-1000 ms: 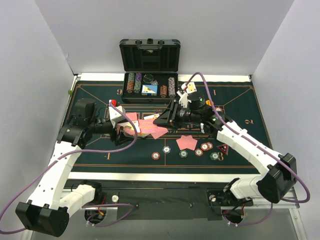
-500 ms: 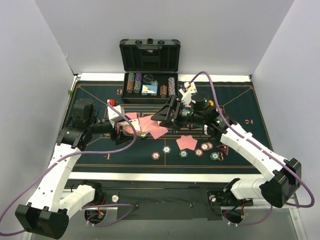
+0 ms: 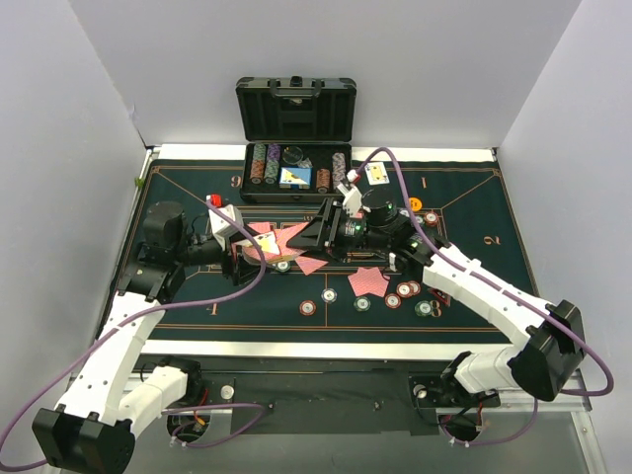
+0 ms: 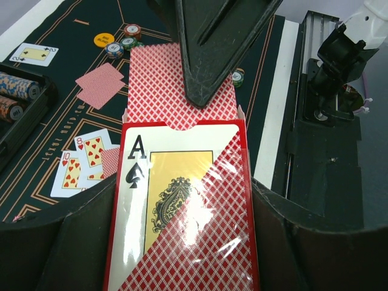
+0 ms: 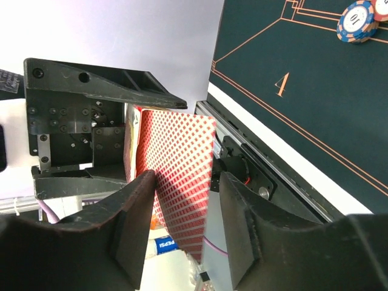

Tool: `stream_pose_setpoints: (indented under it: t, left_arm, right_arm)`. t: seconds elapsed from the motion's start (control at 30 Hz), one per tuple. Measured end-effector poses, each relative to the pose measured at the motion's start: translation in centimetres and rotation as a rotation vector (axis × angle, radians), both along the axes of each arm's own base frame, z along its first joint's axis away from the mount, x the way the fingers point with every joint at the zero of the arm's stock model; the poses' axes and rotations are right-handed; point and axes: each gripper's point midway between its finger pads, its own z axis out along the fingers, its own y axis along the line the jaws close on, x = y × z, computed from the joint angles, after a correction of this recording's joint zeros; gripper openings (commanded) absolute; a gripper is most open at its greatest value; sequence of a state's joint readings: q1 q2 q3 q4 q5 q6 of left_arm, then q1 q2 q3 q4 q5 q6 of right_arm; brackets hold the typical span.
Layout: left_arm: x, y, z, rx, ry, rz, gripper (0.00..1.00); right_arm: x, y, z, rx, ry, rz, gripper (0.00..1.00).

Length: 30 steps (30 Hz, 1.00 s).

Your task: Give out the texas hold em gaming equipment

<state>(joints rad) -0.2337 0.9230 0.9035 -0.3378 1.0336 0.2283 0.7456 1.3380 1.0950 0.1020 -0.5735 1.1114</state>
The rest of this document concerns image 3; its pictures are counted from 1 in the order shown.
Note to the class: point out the black poker chip case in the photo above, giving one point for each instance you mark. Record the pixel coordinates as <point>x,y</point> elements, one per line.
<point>315,114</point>

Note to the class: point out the blue poker chip stack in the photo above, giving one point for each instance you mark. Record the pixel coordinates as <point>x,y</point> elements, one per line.
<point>329,295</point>

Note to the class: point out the red triangular dealer button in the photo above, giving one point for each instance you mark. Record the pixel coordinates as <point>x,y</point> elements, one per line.
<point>441,296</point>

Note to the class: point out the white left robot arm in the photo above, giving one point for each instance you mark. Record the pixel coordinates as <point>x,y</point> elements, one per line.
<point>95,424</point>

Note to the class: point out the black round button in case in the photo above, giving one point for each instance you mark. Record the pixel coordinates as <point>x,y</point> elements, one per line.
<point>292,155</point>

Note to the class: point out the blue card box in case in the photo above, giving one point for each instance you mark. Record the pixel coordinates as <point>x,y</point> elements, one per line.
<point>295,178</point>

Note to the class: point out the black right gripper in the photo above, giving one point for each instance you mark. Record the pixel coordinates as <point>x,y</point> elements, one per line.
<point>334,230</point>

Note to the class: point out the green red chips in case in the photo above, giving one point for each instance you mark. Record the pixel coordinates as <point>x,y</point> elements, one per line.
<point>258,163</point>

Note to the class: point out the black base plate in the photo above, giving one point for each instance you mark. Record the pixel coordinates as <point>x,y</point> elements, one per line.
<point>292,396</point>

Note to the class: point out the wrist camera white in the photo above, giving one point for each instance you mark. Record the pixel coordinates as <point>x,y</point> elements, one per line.
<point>351,203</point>
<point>222,221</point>

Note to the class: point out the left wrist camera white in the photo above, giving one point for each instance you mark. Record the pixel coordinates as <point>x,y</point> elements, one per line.
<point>222,221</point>

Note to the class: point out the orange big blind button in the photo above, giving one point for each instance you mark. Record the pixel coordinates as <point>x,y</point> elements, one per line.
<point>415,204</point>

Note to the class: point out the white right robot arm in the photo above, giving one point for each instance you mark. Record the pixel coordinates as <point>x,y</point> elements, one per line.
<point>544,350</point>

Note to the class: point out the purple green chips in case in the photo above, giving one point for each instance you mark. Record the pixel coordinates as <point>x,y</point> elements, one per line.
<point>272,164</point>

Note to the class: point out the face-up card seat one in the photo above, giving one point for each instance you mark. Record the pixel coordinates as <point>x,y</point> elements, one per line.
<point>376,173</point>

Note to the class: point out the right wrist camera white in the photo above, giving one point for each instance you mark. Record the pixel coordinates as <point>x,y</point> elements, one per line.
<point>351,203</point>

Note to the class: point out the green poker chip stack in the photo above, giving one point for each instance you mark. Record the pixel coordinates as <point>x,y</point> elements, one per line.
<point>362,304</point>

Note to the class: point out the red poker chip stack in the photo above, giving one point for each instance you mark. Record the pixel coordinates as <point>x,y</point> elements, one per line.
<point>307,308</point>

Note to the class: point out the green poker table mat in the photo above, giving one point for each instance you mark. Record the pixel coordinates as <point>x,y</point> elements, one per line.
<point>474,211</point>

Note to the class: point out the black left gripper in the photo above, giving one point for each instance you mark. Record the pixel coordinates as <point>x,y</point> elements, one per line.
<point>228,258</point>

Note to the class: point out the red playing card deck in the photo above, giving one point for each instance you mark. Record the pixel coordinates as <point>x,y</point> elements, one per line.
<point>274,243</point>

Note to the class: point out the lilac chips in case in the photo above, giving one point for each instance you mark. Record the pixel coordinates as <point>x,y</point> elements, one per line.
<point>339,169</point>

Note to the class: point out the red face-down card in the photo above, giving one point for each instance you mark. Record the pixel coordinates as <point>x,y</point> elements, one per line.
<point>309,265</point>

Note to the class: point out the orange chips in case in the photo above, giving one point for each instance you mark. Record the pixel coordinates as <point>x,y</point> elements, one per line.
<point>323,178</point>

